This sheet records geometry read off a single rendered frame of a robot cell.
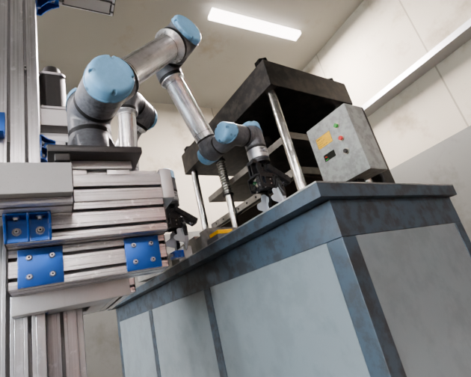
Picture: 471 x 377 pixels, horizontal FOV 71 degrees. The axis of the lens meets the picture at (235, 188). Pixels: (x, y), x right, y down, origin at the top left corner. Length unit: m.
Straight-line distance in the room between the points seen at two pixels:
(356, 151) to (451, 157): 1.97
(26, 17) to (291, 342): 1.38
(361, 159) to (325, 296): 1.10
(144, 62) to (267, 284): 0.74
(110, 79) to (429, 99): 3.37
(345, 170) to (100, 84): 1.35
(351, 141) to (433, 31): 2.36
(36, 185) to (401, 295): 0.83
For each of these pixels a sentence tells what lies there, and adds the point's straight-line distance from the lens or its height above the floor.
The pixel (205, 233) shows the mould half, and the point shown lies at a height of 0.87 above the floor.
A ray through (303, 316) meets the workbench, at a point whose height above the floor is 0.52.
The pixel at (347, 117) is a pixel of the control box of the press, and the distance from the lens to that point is 1.91.
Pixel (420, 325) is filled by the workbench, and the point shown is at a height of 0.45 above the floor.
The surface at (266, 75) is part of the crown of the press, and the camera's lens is 2.20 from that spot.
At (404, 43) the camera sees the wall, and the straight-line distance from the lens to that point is 4.19.
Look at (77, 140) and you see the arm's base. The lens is 0.99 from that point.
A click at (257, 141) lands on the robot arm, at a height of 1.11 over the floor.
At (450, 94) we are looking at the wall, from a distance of 3.81.
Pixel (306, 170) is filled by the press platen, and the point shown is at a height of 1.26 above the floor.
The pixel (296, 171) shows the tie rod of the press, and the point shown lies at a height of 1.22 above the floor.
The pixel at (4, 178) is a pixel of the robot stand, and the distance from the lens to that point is 0.78.
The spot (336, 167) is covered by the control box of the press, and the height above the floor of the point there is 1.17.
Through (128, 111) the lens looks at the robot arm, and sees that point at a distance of 1.49.
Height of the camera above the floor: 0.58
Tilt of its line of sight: 20 degrees up
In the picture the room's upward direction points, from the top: 14 degrees counter-clockwise
